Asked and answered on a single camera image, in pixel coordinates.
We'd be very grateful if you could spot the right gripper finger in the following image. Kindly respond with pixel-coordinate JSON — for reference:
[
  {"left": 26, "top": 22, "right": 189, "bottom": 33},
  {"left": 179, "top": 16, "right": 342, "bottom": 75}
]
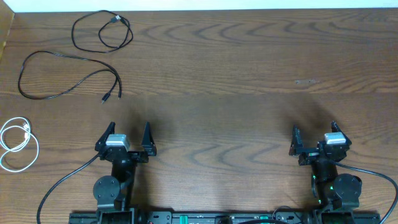
[
  {"left": 289, "top": 125, "right": 303, "bottom": 156},
  {"left": 330, "top": 121, "right": 352, "bottom": 145}
]

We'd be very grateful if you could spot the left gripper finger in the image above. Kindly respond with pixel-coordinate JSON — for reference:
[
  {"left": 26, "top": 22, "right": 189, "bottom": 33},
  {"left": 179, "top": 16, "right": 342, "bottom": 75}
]
[
  {"left": 141, "top": 121, "right": 157, "bottom": 156},
  {"left": 95, "top": 121, "right": 116, "bottom": 152}
]

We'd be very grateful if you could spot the long black cable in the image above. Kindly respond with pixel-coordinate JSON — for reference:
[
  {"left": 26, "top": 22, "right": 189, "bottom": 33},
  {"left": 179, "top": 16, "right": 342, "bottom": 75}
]
[{"left": 17, "top": 50, "right": 123, "bottom": 105}]

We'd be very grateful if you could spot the white cable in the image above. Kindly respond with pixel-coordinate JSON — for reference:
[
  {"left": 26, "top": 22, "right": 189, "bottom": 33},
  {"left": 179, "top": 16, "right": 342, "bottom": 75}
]
[{"left": 0, "top": 116, "right": 40, "bottom": 173}]

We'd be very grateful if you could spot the black usb cable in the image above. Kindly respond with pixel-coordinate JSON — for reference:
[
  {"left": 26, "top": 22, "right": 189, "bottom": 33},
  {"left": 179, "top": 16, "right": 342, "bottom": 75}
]
[{"left": 71, "top": 9, "right": 134, "bottom": 54}]

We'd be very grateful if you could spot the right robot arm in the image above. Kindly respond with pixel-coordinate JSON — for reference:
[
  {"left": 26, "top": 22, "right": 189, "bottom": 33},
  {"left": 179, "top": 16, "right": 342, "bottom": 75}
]
[{"left": 289, "top": 122, "right": 362, "bottom": 223}]

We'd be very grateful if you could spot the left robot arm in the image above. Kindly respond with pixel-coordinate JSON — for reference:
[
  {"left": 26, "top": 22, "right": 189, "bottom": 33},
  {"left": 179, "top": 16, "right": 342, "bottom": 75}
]
[{"left": 93, "top": 121, "right": 157, "bottom": 223}]

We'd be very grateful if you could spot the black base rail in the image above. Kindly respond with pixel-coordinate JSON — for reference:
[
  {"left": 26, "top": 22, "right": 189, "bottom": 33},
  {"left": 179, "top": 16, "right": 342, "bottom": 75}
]
[{"left": 68, "top": 208, "right": 381, "bottom": 224}]

